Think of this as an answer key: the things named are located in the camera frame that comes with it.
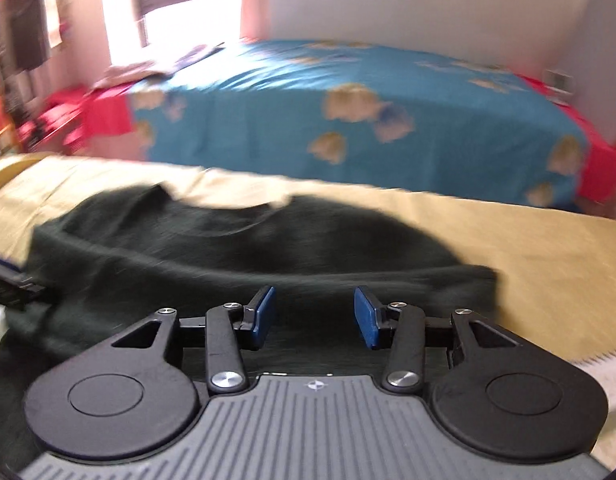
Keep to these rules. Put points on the blue printed bed cover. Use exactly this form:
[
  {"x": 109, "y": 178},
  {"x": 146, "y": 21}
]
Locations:
[{"x": 368, "y": 110}]

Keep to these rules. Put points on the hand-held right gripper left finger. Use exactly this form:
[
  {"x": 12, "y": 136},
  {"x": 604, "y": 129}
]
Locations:
[{"x": 262, "y": 316}]

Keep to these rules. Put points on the dark green knit garment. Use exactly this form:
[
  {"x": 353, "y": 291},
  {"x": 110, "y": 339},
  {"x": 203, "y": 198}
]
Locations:
[{"x": 238, "y": 260}]

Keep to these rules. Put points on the hanging dark clothes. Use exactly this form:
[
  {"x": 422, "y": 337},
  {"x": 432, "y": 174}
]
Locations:
[{"x": 25, "y": 25}]

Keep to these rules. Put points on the white wall socket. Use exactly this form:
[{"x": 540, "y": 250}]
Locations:
[{"x": 558, "y": 79}]

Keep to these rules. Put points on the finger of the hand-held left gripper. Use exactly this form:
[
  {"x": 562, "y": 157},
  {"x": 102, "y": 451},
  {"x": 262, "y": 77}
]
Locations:
[{"x": 10, "y": 287}]

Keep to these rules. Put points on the window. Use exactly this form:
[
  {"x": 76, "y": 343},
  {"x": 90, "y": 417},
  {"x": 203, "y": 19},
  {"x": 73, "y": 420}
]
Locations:
[{"x": 188, "y": 0}]

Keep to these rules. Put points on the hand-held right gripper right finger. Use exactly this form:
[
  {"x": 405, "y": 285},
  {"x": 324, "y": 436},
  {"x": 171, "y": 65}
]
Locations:
[{"x": 369, "y": 319}]

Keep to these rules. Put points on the clothes pile on bed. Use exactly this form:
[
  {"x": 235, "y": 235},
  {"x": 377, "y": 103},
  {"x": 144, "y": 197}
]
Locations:
[{"x": 153, "y": 62}]

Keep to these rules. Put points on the tan bed sheet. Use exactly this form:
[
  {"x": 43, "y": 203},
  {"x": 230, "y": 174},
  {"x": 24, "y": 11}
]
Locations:
[{"x": 538, "y": 260}]

